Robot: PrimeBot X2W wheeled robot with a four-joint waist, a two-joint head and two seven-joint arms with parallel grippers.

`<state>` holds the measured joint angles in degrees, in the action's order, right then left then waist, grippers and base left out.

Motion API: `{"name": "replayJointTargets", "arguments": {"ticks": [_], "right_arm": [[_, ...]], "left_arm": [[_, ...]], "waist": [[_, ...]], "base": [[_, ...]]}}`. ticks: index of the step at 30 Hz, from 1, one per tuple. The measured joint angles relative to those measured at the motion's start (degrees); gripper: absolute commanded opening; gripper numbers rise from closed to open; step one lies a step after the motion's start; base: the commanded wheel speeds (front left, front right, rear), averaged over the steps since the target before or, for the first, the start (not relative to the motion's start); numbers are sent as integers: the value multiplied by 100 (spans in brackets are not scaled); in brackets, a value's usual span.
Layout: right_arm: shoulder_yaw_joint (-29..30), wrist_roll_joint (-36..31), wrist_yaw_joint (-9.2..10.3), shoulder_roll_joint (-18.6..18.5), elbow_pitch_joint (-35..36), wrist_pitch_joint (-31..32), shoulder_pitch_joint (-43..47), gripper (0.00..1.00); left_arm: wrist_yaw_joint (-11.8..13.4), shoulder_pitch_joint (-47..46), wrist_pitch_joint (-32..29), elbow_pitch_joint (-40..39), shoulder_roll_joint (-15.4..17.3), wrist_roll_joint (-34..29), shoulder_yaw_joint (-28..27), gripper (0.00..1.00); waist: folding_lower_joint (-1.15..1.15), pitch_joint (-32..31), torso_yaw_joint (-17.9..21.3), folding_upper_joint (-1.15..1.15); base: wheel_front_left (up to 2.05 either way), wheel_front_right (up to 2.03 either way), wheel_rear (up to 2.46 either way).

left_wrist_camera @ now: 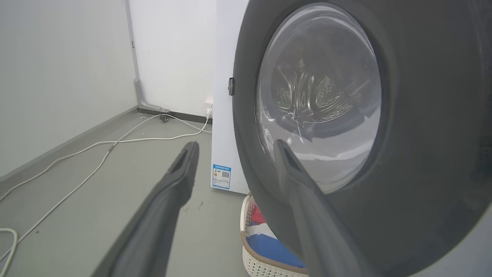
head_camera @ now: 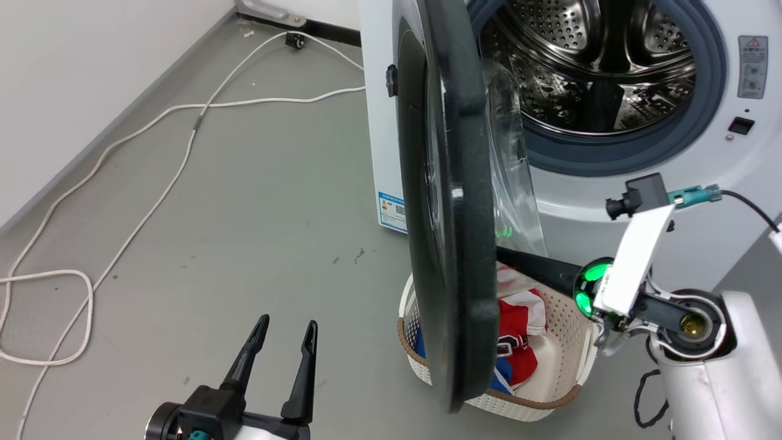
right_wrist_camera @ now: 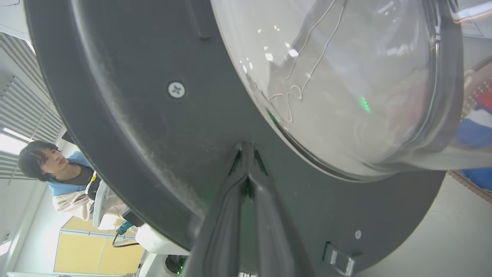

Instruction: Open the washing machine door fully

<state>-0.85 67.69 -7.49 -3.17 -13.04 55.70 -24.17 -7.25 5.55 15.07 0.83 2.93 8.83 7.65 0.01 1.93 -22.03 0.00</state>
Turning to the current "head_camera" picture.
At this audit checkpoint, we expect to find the teal connector with black cable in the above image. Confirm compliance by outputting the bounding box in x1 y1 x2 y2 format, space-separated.
668 183 782 234

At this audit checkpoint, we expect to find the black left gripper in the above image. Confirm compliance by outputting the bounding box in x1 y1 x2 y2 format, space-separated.
145 315 319 440

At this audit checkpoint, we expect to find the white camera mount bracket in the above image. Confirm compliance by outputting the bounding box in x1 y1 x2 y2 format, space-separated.
596 205 676 317

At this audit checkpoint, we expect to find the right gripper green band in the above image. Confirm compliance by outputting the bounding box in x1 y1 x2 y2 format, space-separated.
496 246 615 318

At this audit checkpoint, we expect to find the grey warning label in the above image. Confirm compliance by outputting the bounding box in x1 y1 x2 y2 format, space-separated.
737 35 769 100

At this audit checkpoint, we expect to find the grey rubber door gasket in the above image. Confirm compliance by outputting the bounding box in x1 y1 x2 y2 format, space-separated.
467 0 729 178

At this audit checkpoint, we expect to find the grey metal base plate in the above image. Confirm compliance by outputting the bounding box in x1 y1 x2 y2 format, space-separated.
235 0 307 28

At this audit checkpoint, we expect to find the white woven laundry basket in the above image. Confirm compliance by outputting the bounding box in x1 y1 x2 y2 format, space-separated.
397 263 599 422

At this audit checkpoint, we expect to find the red white blue clothing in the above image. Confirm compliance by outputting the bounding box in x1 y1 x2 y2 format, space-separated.
415 263 550 395

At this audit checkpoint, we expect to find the blue energy label sticker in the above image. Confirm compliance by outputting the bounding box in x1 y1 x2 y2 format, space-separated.
378 191 408 234

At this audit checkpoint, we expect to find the white washing machine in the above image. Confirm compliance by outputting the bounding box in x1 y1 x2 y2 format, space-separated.
357 0 782 294

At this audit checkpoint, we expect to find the white looped floor cable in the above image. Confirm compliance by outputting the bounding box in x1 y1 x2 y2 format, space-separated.
0 86 366 367

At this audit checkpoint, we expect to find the steel washing machine drum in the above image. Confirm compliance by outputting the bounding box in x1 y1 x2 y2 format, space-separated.
480 0 697 133

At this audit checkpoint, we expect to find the thin black looped cable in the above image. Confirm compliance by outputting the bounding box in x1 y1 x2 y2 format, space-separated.
633 368 671 428

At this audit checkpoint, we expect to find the dark round washing machine door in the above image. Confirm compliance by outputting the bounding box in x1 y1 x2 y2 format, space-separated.
386 0 547 413

